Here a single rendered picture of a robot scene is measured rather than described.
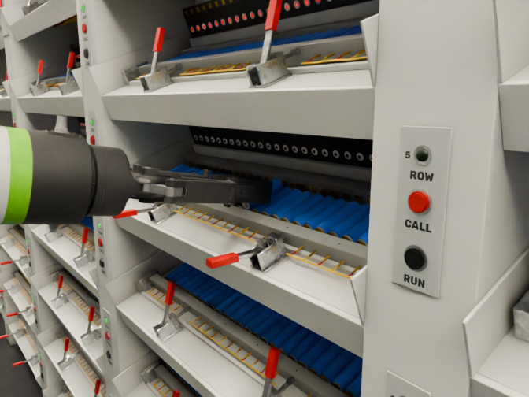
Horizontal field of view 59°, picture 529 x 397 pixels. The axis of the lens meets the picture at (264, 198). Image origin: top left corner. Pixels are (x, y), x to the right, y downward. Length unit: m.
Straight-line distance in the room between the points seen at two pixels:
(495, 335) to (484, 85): 0.18
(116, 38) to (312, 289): 0.61
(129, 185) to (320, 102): 0.21
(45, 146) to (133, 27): 0.49
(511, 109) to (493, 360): 0.18
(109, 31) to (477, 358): 0.76
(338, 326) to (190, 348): 0.37
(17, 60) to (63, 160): 1.12
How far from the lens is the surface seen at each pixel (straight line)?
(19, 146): 0.47
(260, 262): 0.52
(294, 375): 0.63
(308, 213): 0.57
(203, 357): 0.75
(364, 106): 0.39
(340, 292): 0.46
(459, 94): 0.34
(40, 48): 1.59
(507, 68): 0.33
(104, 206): 0.50
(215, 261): 0.49
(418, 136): 0.35
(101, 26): 0.90
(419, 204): 0.35
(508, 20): 0.33
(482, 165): 0.33
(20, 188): 0.46
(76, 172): 0.47
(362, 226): 0.52
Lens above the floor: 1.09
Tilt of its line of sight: 12 degrees down
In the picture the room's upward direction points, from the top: straight up
